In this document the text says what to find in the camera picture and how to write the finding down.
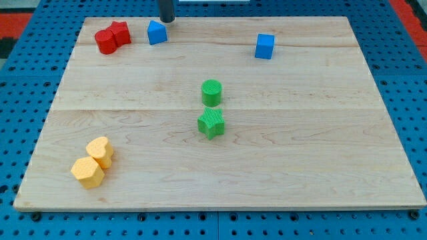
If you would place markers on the blue cube block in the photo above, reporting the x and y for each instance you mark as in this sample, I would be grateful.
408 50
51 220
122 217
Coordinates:
264 46

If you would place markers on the green star block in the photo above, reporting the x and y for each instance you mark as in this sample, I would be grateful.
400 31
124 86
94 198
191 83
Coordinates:
211 123

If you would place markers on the green cylinder block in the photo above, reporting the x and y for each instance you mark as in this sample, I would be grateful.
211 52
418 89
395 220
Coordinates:
211 93

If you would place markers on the wooden board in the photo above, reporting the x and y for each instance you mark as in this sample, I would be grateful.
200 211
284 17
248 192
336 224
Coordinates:
306 130

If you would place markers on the blue triangular prism block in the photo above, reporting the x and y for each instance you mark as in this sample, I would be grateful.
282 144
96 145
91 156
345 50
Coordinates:
156 32

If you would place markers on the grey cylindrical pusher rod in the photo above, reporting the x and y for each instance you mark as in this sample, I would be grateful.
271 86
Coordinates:
166 10

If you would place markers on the yellow heart block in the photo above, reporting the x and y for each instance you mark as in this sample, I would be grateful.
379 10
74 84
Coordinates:
101 150

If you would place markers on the red star block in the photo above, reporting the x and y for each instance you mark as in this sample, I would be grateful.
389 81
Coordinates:
120 32

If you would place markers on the red cylinder block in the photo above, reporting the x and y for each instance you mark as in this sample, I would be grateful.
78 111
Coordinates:
105 41

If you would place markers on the yellow hexagon block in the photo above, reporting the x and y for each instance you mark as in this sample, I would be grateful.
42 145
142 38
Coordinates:
88 172

